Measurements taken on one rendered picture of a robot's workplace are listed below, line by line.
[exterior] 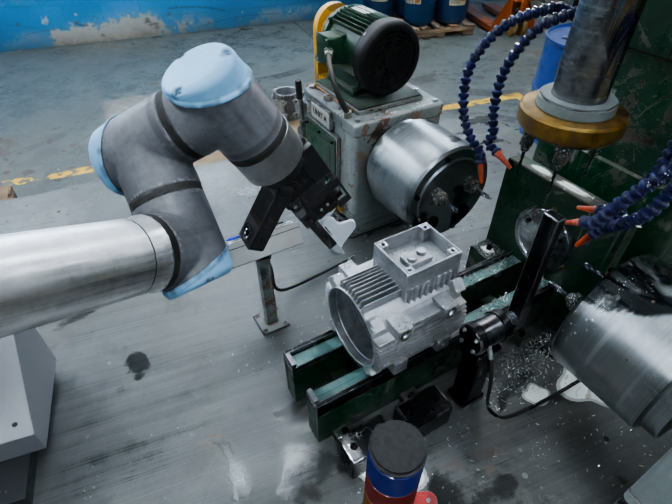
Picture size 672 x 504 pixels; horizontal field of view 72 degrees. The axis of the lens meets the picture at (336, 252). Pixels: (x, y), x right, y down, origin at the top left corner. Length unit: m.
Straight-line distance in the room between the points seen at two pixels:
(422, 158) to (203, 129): 0.64
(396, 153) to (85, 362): 0.86
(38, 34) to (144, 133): 5.87
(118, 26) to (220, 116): 5.82
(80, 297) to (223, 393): 0.63
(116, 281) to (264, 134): 0.23
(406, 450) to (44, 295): 0.36
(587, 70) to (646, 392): 0.50
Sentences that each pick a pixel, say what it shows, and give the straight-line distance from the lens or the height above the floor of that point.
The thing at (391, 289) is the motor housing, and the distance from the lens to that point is 0.80.
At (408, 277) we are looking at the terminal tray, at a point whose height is 1.14.
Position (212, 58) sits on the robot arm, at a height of 1.50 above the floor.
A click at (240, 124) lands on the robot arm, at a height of 1.44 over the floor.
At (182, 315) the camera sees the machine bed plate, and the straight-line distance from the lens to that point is 1.22.
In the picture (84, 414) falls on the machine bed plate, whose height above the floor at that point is 0.80.
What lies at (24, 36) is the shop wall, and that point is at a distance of 6.47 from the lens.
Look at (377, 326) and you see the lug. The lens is 0.77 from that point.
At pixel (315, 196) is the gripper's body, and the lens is 0.66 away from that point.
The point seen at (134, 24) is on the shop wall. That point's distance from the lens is 6.34.
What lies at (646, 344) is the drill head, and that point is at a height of 1.12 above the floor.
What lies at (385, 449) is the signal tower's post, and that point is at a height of 1.22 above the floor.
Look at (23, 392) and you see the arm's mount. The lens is 1.04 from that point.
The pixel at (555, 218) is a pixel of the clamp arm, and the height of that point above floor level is 1.25.
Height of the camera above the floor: 1.68
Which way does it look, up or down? 41 degrees down
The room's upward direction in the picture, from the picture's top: straight up
